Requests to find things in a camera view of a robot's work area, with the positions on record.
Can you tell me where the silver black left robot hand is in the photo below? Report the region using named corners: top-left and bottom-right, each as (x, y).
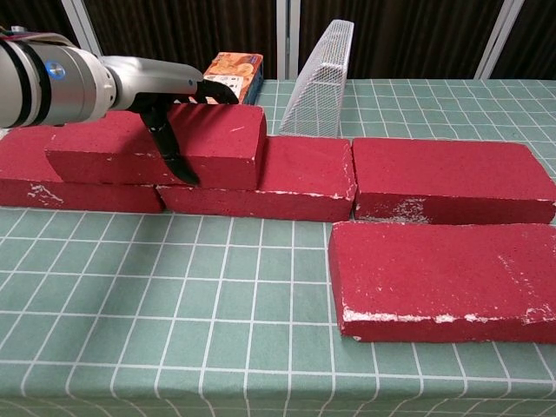
top-left (100, 55), bottom-right (240, 188)

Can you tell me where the dark ribbed partition panel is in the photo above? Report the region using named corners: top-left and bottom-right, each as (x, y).
top-left (0, 0), bottom-right (95, 56)
top-left (486, 0), bottom-right (556, 81)
top-left (287, 0), bottom-right (516, 81)
top-left (71, 0), bottom-right (288, 81)

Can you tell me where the red foam brick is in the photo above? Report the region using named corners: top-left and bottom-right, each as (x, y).
top-left (352, 137), bottom-right (556, 226)
top-left (156, 136), bottom-right (358, 222)
top-left (0, 128), bottom-right (166, 214)

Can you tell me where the orange and blue cookie box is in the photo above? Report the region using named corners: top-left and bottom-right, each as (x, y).
top-left (202, 52), bottom-right (265, 106)

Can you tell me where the white mesh wire rack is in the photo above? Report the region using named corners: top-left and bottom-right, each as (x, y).
top-left (278, 18), bottom-right (355, 139)

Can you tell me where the red brick with chipped edge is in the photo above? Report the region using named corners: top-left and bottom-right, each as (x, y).
top-left (328, 221), bottom-right (556, 344)

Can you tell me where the red brick with thin scratch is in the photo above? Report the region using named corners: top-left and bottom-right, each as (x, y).
top-left (44, 103), bottom-right (268, 191)

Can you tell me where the green checked tablecloth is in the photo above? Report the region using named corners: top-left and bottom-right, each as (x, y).
top-left (0, 77), bottom-right (556, 417)

